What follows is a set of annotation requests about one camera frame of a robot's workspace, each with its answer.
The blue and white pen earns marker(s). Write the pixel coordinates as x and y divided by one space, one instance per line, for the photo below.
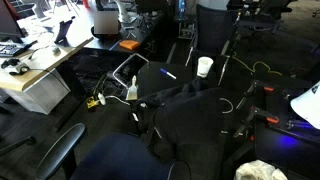
167 73

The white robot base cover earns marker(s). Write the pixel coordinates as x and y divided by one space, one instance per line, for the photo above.
308 106

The white coffee cup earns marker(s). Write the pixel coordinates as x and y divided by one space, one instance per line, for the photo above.
204 66

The black jacket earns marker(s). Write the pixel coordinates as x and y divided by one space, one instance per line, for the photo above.
186 116

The white power plug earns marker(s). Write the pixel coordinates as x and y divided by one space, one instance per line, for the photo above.
101 99

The yellow black tape measure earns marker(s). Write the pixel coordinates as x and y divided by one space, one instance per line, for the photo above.
92 102

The dark blue chair seat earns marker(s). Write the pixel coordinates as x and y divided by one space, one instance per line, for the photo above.
123 160

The blue bottle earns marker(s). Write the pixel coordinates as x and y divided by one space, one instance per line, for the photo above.
181 8

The white curved stand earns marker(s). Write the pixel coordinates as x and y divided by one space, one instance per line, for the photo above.
123 11

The black orange bar clamp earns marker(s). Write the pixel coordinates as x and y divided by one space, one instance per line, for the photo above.
268 89
271 119

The black phone stand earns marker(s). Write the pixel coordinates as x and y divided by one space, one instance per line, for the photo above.
63 30

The red bottle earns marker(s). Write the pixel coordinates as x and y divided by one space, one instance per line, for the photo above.
86 3

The black chair armrest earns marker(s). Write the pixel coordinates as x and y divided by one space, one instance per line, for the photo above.
60 151

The white desk cabinet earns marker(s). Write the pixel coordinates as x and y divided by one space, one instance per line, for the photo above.
36 91

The crumpled white cloth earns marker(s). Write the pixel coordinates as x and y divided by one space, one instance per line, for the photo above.
256 170

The black keyboard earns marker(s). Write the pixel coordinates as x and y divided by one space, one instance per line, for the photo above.
9 49

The black computer monitor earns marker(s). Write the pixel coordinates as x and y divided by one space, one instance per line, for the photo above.
7 20

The silver metal tube frame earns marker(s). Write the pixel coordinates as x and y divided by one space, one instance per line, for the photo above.
118 71

